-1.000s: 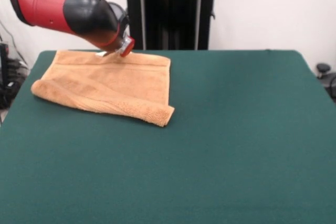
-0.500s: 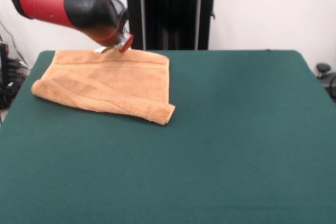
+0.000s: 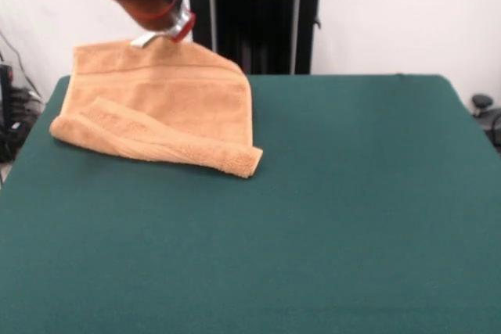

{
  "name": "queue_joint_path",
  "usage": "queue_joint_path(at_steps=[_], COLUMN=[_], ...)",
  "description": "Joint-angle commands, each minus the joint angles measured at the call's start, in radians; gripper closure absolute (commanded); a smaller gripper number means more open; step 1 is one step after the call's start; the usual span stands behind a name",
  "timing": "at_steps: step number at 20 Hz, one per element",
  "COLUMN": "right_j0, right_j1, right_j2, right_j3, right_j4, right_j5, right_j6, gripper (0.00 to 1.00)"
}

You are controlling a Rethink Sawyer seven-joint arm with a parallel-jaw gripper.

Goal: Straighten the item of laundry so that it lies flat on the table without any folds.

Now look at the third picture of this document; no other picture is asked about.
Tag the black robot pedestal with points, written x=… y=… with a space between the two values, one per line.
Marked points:
x=266 y=17

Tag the black chair caster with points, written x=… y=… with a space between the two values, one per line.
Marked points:
x=482 y=101

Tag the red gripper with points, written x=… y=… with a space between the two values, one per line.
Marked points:
x=183 y=28

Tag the black power strip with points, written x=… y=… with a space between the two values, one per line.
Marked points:
x=23 y=105

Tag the black chair base leg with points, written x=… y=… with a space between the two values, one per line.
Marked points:
x=494 y=123

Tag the tan terry towel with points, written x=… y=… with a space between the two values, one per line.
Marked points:
x=164 y=107

